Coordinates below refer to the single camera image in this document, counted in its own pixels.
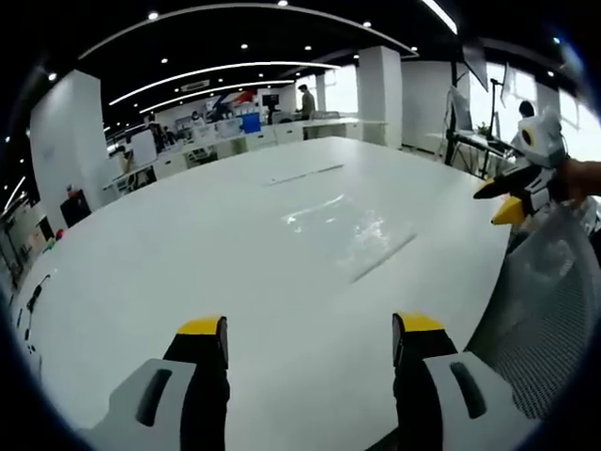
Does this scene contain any white side desk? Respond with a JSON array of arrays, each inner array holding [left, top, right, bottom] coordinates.
[[424, 130, 517, 178]]

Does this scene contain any white standing board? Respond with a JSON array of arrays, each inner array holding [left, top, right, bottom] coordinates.
[[132, 130, 158, 165]]

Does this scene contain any row of white counters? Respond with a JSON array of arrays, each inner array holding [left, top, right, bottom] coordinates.
[[105, 117, 389, 192]]

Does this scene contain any white flat strip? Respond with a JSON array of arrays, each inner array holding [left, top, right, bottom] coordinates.
[[267, 163, 347, 187]]

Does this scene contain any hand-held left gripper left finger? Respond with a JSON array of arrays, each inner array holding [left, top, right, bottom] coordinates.
[[88, 315, 231, 451]]

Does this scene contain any black tripod stand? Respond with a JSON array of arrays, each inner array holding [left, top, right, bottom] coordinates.
[[436, 60, 464, 168]]

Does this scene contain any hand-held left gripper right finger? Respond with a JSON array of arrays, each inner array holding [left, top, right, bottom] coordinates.
[[392, 312, 541, 451]]

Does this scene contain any person's right hand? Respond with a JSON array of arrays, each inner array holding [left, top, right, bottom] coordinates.
[[556, 158, 601, 207]]

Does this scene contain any hanging light panel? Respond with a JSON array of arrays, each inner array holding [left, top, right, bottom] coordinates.
[[462, 44, 489, 91]]

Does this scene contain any grey mesh office chair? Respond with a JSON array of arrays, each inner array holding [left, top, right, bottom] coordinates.
[[468, 206, 601, 424]]

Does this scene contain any black cable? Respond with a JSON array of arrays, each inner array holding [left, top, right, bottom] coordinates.
[[23, 274, 52, 340]]

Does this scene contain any computer monitor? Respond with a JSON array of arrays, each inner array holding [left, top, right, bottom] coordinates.
[[450, 86, 476, 135]]

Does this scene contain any clear resealable plastic bag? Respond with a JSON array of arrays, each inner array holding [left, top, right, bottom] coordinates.
[[281, 192, 420, 286]]

